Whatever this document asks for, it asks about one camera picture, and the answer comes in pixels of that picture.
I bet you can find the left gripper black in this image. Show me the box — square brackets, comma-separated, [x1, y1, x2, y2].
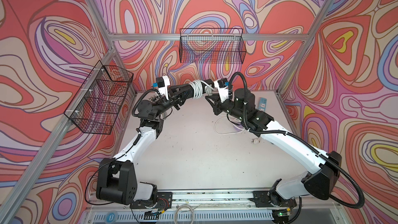
[152, 88, 191, 122]

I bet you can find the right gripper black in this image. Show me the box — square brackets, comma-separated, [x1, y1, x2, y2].
[205, 93, 246, 121]

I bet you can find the black power strip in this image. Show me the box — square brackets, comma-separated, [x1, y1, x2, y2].
[182, 79, 215, 99]

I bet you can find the blue power strip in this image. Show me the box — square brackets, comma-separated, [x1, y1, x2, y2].
[213, 97, 268, 145]

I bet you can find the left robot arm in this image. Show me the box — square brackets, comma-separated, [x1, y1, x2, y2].
[96, 83, 196, 207]

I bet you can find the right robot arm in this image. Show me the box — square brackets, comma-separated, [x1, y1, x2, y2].
[204, 72, 365, 209]

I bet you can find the purple power strip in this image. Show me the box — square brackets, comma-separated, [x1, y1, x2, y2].
[234, 124, 245, 130]

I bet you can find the metal pen cup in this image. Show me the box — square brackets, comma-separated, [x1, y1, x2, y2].
[150, 95, 162, 103]

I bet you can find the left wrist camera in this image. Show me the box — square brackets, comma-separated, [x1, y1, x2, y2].
[152, 76, 171, 100]

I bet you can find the black wire basket back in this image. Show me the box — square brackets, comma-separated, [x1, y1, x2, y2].
[179, 27, 247, 64]

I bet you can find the black wire basket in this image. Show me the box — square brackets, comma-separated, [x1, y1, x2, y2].
[64, 61, 134, 135]
[179, 27, 247, 64]

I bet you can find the black wire basket left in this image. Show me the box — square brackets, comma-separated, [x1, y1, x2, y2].
[64, 61, 134, 135]

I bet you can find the white coiled cable front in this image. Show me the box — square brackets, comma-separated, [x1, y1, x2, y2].
[173, 204, 195, 224]

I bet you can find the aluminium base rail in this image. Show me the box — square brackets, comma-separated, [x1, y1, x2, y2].
[77, 188, 343, 224]

